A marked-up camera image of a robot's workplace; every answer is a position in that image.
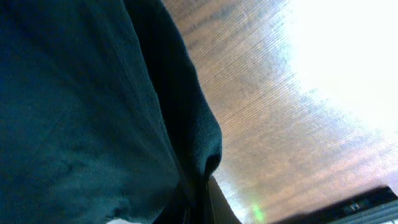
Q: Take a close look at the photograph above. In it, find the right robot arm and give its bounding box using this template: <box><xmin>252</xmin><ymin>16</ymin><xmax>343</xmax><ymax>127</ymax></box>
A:
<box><xmin>153</xmin><ymin>177</ymin><xmax>397</xmax><ymax>224</ymax></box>

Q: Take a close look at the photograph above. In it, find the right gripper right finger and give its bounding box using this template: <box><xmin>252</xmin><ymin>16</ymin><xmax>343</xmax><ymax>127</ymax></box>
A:
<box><xmin>208</xmin><ymin>176</ymin><xmax>241</xmax><ymax>224</ymax></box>

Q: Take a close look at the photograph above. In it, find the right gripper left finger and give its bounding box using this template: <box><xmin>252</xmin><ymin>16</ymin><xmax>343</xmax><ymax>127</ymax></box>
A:
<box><xmin>153</xmin><ymin>180</ymin><xmax>208</xmax><ymax>224</ymax></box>

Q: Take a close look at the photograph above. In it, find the dark teal t-shirt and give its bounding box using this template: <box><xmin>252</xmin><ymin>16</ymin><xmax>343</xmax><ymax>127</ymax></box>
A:
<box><xmin>1</xmin><ymin>0</ymin><xmax>222</xmax><ymax>223</ymax></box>

